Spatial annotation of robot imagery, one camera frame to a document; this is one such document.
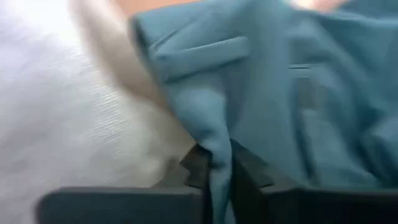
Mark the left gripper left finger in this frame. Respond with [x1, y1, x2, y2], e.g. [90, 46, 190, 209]
[35, 144, 213, 224]

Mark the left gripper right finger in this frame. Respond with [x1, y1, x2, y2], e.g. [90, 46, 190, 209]
[229, 141, 398, 224]

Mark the white garment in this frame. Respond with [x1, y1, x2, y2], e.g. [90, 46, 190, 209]
[0, 0, 197, 224]

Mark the grey-green garment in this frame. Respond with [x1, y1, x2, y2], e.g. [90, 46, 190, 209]
[130, 0, 398, 224]

